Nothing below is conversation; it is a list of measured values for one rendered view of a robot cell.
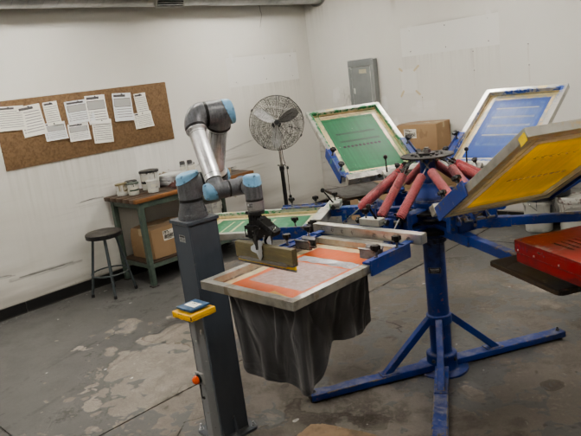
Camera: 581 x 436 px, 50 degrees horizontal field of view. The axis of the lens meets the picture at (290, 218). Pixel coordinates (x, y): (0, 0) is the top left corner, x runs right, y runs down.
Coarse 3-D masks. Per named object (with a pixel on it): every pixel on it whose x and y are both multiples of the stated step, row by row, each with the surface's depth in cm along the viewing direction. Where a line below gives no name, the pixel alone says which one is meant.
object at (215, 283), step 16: (320, 240) 325; (336, 240) 317; (352, 240) 311; (224, 272) 285; (240, 272) 290; (352, 272) 263; (368, 272) 270; (208, 288) 275; (224, 288) 266; (240, 288) 261; (320, 288) 249; (336, 288) 255; (272, 304) 246; (288, 304) 239; (304, 304) 242
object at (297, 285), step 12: (348, 252) 305; (324, 264) 291; (360, 264) 284; (300, 276) 278; (312, 276) 276; (324, 276) 274; (336, 276) 272; (276, 288) 266; (288, 288) 264; (300, 288) 262
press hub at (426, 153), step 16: (416, 160) 337; (432, 160) 346; (432, 192) 347; (416, 224) 355; (432, 224) 348; (432, 240) 352; (432, 256) 356; (432, 272) 358; (432, 288) 361; (432, 304) 364; (448, 304) 365; (432, 320) 365; (448, 320) 364; (432, 336) 369; (448, 336) 368; (432, 352) 373; (448, 352) 370; (464, 368) 371
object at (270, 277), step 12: (312, 252) 313; (324, 252) 310; (336, 252) 308; (300, 264) 296; (312, 264) 293; (252, 276) 286; (264, 276) 284; (276, 276) 282; (288, 276) 280; (252, 288) 270; (264, 288) 268
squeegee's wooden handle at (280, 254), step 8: (240, 240) 274; (240, 248) 274; (248, 248) 270; (264, 248) 263; (272, 248) 259; (280, 248) 256; (288, 248) 254; (248, 256) 271; (256, 256) 268; (264, 256) 264; (272, 256) 260; (280, 256) 256; (288, 256) 253; (296, 256) 253; (288, 264) 254; (296, 264) 254
